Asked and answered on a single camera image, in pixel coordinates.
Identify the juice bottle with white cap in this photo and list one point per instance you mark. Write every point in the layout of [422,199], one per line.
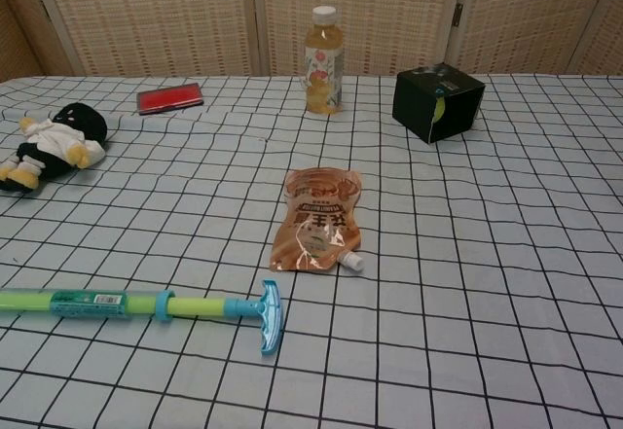
[323,69]

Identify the black cardboard box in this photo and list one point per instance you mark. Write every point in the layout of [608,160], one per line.
[414,103]

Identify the woven bamboo folding screen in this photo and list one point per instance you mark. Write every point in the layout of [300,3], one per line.
[156,15]

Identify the black and white plush doll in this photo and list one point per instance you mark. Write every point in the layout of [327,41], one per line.
[46,149]

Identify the checked light blue tablecloth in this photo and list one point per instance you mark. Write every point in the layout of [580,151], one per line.
[438,302]

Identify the yellow tennis ball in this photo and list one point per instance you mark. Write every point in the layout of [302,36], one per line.
[440,110]

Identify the brown spout pouch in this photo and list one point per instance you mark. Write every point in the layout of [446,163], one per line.
[316,225]

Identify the red flat case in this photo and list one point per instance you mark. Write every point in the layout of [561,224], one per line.
[168,98]

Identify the green and blue pump toy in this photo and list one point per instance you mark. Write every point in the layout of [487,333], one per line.
[146,305]

